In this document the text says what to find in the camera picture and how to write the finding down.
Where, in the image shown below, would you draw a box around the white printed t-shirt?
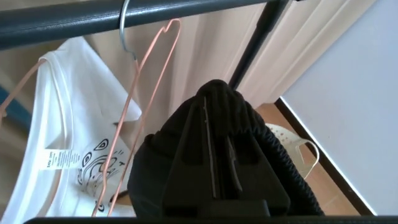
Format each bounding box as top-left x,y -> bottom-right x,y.
0,36 -> 143,218

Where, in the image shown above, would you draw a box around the pink clothes hanger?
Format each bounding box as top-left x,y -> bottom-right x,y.
91,0 -> 182,218
0,58 -> 48,119

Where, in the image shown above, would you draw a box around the white laundry basket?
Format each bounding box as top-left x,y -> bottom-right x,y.
265,122 -> 321,180

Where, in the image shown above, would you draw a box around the black clothes rack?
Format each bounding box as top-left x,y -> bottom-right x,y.
0,0 -> 301,90

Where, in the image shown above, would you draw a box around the black drawstring shorts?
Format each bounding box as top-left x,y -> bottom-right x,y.
126,78 -> 325,218

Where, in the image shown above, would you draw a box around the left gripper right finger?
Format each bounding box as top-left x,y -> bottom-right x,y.
221,135 -> 290,216

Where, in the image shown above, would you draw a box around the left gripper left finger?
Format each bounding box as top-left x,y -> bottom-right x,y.
162,96 -> 219,216

